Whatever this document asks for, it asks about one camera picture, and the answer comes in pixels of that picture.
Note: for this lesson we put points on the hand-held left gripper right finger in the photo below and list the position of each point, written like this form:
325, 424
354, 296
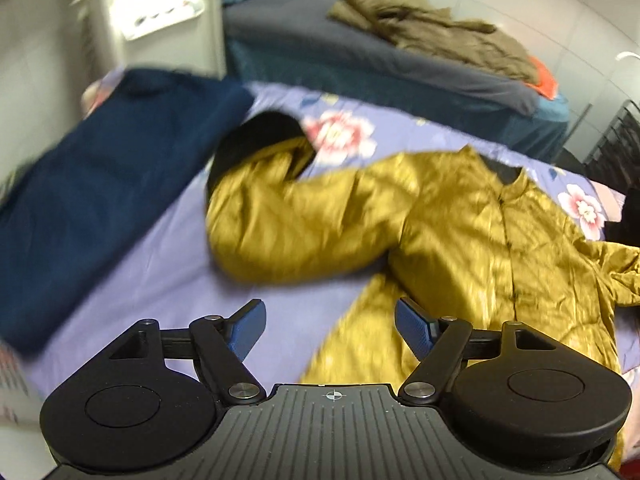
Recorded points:
411, 329

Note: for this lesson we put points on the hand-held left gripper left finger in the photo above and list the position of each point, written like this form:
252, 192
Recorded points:
248, 329

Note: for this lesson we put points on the mustard yellow jacket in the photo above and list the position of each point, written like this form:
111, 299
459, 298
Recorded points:
465, 240

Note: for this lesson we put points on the purple floral bed sheet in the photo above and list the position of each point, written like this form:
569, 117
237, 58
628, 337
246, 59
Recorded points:
165, 270

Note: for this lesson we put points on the folded navy blue garment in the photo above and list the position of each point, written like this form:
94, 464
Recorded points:
100, 200

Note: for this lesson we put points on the dark cloth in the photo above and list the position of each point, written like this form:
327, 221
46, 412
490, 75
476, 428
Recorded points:
627, 225

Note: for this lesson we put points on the black metal rack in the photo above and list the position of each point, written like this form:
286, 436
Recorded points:
617, 150

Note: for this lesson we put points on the orange cloth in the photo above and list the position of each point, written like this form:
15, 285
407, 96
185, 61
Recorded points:
544, 80

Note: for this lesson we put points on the bed with grey sheet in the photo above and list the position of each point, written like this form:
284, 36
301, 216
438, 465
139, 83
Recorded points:
310, 45

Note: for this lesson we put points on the olive green jacket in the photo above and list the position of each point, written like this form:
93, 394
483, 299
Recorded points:
440, 30

